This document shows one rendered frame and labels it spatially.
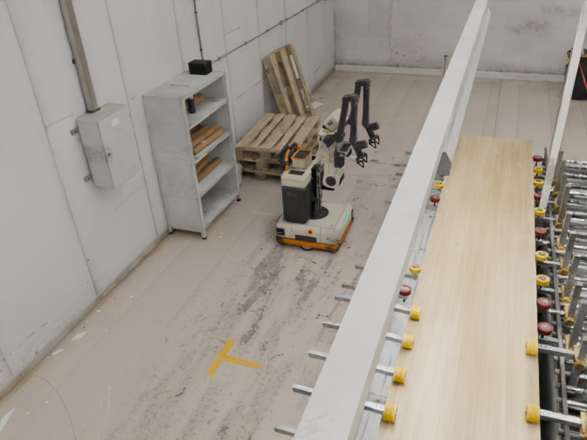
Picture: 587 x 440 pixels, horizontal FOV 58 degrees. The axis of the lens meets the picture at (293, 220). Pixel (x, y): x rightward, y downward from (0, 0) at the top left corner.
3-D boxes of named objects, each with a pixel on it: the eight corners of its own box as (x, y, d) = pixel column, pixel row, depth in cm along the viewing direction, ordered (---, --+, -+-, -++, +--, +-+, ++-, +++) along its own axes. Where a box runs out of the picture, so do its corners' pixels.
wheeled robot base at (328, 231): (274, 244, 549) (272, 223, 536) (296, 213, 599) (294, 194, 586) (338, 254, 527) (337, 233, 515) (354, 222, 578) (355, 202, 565)
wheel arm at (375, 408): (292, 392, 271) (292, 387, 269) (294, 387, 274) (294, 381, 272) (390, 416, 255) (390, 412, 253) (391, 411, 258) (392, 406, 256)
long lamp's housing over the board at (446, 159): (411, 171, 173) (413, 149, 168) (471, 19, 363) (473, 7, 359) (450, 175, 169) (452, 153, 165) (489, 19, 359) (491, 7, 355)
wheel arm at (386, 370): (308, 357, 291) (307, 352, 289) (310, 353, 294) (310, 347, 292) (400, 378, 275) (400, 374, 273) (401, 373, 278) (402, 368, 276)
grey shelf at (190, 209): (169, 233, 583) (141, 95, 502) (208, 195, 654) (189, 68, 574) (205, 239, 568) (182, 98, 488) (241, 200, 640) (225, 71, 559)
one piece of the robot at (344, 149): (329, 167, 502) (329, 146, 490) (337, 155, 523) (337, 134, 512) (346, 168, 496) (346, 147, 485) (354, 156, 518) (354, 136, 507)
